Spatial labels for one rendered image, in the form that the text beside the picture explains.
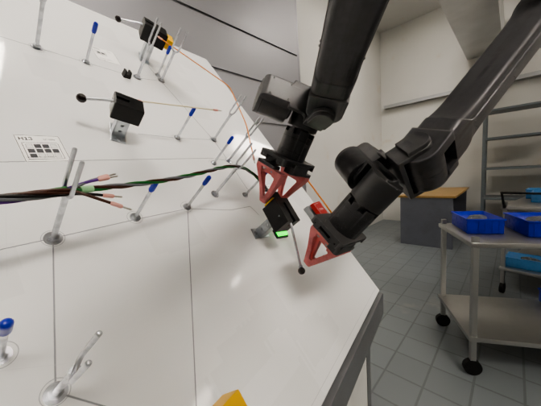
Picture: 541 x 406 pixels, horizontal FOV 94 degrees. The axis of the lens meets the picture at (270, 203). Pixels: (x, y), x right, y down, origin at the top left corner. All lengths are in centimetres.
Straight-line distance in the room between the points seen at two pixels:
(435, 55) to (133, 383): 618
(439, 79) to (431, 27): 95
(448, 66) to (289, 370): 592
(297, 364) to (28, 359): 33
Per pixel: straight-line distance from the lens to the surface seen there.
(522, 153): 580
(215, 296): 41
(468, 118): 46
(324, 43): 34
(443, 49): 621
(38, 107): 55
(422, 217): 430
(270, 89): 44
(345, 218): 41
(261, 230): 53
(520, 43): 57
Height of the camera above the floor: 123
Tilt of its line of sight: 7 degrees down
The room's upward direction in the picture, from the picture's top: 4 degrees counter-clockwise
